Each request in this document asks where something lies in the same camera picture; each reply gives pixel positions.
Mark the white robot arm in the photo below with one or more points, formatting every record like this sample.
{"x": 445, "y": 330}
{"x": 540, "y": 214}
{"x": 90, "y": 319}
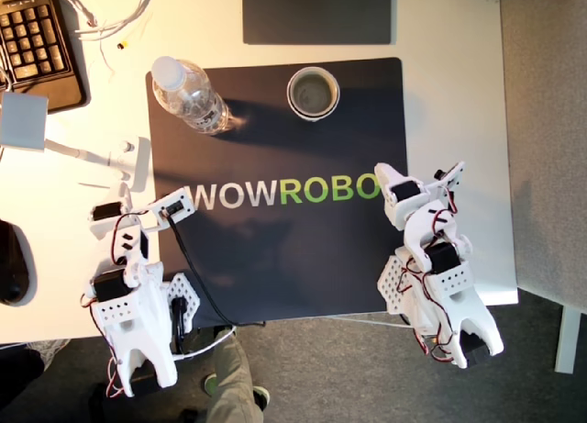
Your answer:
{"x": 472, "y": 313}
{"x": 137, "y": 322}

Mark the black shoe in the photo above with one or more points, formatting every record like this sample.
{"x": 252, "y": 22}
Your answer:
{"x": 187, "y": 416}

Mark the dark grey flat pad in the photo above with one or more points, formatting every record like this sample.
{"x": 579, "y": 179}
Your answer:
{"x": 318, "y": 12}

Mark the clear plastic water bottle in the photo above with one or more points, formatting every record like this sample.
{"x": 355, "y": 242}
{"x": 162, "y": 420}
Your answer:
{"x": 192, "y": 97}

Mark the white paper cup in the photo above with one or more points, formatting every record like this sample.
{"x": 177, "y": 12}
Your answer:
{"x": 314, "y": 92}

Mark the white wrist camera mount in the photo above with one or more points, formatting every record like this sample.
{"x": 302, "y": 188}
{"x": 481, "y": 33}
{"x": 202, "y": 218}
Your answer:
{"x": 451, "y": 177}
{"x": 176, "y": 205}

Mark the khaki trouser leg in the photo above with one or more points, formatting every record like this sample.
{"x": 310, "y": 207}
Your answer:
{"x": 234, "y": 377}

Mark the black WOWROBO mat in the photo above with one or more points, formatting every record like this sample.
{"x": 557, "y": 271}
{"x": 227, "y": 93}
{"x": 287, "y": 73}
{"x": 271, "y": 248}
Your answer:
{"x": 275, "y": 258}

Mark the black computer mouse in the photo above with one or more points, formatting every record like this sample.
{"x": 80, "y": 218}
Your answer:
{"x": 16, "y": 262}

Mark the white device with knob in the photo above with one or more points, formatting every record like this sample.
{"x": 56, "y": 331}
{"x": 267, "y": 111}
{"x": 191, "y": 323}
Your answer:
{"x": 141, "y": 166}

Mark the grey table leg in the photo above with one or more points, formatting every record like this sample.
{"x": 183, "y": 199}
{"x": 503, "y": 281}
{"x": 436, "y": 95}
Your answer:
{"x": 568, "y": 340}

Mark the green soled shoe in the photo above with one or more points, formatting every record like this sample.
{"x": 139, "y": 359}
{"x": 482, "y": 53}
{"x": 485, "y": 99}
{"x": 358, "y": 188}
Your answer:
{"x": 212, "y": 384}

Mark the thin white stick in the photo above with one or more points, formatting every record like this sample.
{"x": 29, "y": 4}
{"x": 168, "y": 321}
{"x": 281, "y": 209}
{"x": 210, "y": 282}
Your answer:
{"x": 94, "y": 184}

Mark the dark grey garment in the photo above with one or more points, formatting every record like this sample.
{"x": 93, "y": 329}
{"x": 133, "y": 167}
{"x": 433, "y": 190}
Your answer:
{"x": 18, "y": 372}

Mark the black keyboard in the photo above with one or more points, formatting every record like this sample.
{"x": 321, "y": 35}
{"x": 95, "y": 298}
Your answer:
{"x": 34, "y": 42}

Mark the small yellow black component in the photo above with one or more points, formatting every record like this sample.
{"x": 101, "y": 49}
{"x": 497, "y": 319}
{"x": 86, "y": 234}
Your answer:
{"x": 121, "y": 44}

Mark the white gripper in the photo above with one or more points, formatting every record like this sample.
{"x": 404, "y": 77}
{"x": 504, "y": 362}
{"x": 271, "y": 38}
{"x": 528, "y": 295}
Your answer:
{"x": 102, "y": 212}
{"x": 406, "y": 191}

